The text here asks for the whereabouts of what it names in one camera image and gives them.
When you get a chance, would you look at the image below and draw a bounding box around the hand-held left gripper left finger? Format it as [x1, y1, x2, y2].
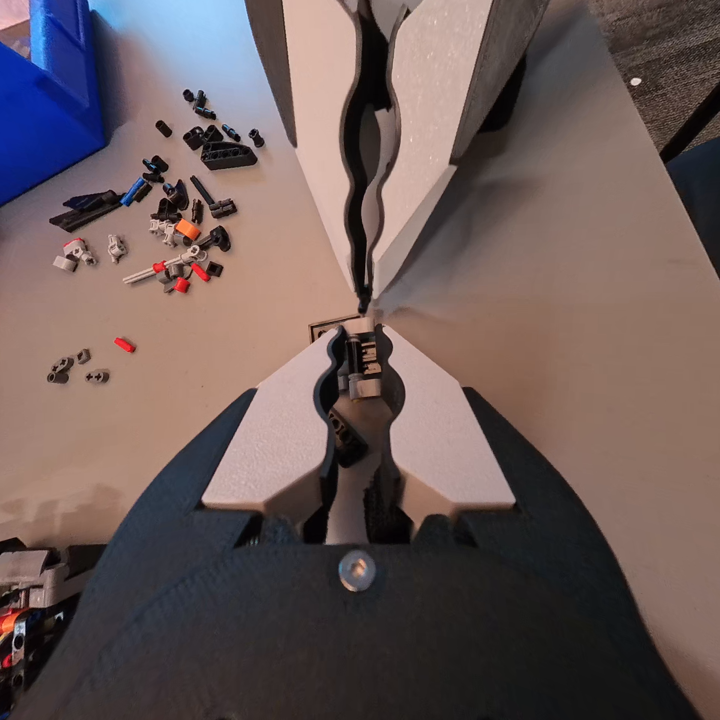
[200, 326, 346, 543]

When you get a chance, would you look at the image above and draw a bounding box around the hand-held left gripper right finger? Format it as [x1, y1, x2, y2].
[376, 325, 516, 531]

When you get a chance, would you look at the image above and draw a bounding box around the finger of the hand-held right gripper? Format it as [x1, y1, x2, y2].
[281, 0, 372, 294]
[371, 0, 497, 297]

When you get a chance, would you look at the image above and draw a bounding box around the black triangular lego beam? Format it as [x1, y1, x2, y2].
[199, 141, 258, 171]

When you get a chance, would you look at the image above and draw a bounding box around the yellow axle lego assembly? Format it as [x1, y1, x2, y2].
[336, 318, 389, 401]

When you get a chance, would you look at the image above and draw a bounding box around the pile of lego pieces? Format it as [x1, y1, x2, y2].
[49, 87, 266, 296]

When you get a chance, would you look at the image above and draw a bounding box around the black curved lego beam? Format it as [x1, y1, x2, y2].
[329, 409, 369, 469]

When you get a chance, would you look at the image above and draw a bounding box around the partly built lego car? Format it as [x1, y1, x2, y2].
[0, 537, 108, 698]

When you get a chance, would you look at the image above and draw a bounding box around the black mesh chair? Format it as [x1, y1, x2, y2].
[659, 79, 720, 164]

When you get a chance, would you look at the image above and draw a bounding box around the blue plastic bin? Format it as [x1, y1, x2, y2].
[0, 0, 108, 208]

